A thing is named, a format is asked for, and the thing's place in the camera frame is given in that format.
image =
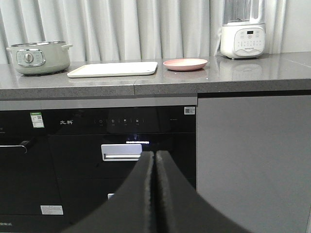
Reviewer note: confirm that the green electric cooking pot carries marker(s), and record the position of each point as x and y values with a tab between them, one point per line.
40	57

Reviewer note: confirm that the black disinfection cabinet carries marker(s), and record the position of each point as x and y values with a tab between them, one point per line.
95	149

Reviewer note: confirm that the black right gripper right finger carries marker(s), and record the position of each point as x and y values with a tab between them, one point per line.
180	209

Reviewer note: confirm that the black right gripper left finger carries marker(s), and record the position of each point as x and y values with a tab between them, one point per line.
130	209

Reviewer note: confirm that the pink round plate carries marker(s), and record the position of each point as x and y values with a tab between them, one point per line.
185	64

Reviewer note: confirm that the grey cabinet door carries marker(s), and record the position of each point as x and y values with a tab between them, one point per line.
254	160

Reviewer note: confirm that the cream bear serving tray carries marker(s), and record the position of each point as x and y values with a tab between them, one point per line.
114	70

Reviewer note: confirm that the white pleated curtain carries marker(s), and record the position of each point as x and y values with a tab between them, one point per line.
111	30

